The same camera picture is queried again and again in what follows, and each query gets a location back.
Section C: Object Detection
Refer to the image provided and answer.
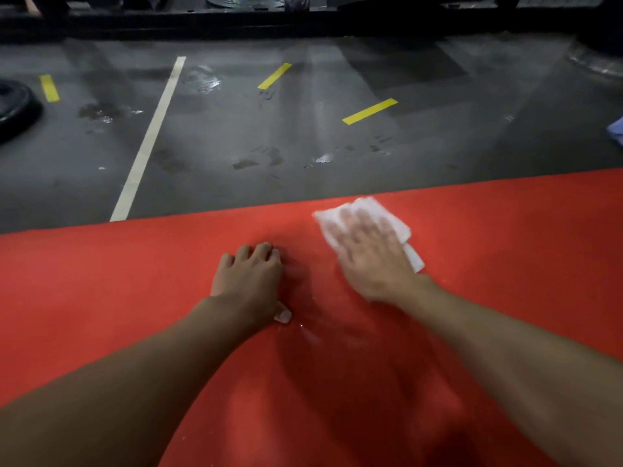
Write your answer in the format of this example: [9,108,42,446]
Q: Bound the person's left hand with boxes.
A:
[210,242,293,331]

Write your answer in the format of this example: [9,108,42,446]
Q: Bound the person's right hand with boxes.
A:
[323,208,437,307]

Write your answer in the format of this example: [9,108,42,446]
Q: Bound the white wet wipe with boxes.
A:
[312,197,426,274]

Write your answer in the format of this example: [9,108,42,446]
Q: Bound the red mat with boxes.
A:
[0,168,623,467]

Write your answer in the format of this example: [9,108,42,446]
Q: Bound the person's right forearm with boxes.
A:
[401,279,623,467]

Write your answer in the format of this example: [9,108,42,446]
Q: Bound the person's left forearm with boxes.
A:
[0,296,263,467]

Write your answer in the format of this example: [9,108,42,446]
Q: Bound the yellow tape strip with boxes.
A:
[256,62,293,91]
[39,74,61,104]
[341,97,400,126]

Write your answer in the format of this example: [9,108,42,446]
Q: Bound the black weight plate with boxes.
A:
[0,78,43,141]

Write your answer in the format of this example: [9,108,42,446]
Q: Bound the black round base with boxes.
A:
[564,36,623,81]

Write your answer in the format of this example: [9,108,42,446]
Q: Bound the black gym machine frame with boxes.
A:
[0,0,623,44]

